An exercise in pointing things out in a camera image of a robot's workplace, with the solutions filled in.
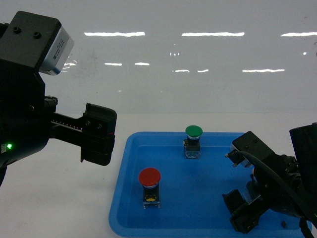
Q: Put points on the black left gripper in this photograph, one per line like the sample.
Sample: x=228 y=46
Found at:
x=26 y=114

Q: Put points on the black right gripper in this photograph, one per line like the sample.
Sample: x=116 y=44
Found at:
x=292 y=193

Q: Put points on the red mushroom push button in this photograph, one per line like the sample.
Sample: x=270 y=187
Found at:
x=149 y=179

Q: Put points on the yellow mushroom push button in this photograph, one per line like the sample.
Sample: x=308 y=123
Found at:
x=251 y=193

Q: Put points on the blue plastic tray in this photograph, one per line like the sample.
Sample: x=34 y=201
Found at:
x=190 y=190

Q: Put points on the green mushroom push button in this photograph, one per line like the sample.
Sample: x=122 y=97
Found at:
x=192 y=148

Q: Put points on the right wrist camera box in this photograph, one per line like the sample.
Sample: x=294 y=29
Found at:
x=250 y=143

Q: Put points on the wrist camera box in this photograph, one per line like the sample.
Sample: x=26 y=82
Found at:
x=35 y=42
x=250 y=143

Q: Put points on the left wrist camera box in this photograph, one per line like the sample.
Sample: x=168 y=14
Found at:
x=35 y=42

